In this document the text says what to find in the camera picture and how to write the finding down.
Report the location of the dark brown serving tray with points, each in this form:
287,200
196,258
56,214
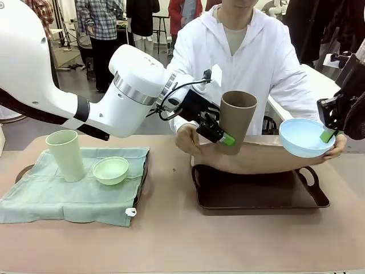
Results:
256,191
24,172

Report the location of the person's right forearm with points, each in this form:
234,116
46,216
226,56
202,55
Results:
178,82

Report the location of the bystander in blue plaid shirt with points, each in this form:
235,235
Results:
104,42

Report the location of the black bag under table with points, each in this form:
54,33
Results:
269,125

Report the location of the beige cloth mat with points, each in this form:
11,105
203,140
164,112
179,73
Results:
262,160

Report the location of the person's left forearm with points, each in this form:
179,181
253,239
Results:
296,102

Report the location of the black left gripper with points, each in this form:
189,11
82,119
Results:
194,105

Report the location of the person's left hand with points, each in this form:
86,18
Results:
339,145

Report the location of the pale green bowl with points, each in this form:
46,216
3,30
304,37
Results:
109,172

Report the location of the white background table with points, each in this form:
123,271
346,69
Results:
310,74

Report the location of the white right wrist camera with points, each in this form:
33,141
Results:
336,60

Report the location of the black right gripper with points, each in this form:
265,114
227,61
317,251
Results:
332,112

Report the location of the easel with white board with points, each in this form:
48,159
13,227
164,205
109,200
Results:
161,28

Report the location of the grey-green cloth mat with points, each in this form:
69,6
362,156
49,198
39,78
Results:
57,197

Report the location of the tall pale green cup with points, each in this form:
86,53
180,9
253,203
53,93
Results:
67,157

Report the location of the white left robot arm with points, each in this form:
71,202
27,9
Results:
85,94

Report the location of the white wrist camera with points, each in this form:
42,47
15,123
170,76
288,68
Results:
215,75
336,60

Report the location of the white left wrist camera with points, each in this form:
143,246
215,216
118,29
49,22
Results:
215,75

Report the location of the bystander in black top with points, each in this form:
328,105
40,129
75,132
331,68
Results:
142,23

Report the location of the bystander in red plaid shirt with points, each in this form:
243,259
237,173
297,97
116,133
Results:
44,17

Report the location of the person's right hand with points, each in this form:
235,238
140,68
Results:
186,141

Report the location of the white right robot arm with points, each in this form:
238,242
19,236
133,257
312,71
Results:
353,74

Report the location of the bystander in red vest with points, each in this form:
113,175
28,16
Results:
179,11

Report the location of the person in white coat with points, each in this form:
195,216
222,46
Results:
242,62

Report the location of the black tripod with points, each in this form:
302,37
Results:
67,31

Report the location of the light blue bowl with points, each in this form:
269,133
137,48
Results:
302,142

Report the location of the tall brown cup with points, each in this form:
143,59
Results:
236,125

